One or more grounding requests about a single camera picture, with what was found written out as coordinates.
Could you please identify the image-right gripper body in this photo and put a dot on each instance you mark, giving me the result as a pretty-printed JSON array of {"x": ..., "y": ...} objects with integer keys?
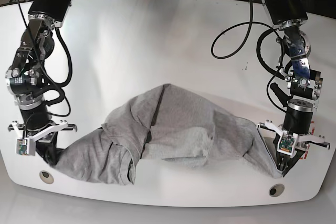
[{"x": 303, "y": 139}]

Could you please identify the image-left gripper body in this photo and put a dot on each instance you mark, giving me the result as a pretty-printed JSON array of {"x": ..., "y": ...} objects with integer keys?
[{"x": 20, "y": 129}]

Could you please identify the grey t-shirt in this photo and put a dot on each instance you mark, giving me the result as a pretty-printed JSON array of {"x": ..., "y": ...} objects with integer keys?
[{"x": 167, "y": 123}]

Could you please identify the red tape rectangle marking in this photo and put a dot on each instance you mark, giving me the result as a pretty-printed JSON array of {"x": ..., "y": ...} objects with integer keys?
[{"x": 311, "y": 132}]

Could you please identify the right table grommet hole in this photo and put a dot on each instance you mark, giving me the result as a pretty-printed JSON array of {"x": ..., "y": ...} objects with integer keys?
[{"x": 276, "y": 190}]

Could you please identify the table grommet hole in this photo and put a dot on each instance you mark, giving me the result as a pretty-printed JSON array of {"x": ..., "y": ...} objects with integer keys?
[
  {"x": 46, "y": 177},
  {"x": 276, "y": 190}
]

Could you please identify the left table grommet hole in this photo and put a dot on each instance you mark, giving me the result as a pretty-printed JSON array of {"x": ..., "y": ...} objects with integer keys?
[{"x": 46, "y": 177}]

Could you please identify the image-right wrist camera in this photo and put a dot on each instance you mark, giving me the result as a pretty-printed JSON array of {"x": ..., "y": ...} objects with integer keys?
[{"x": 287, "y": 143}]

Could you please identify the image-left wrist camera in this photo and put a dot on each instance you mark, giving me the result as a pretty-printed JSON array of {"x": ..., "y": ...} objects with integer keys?
[{"x": 25, "y": 146}]

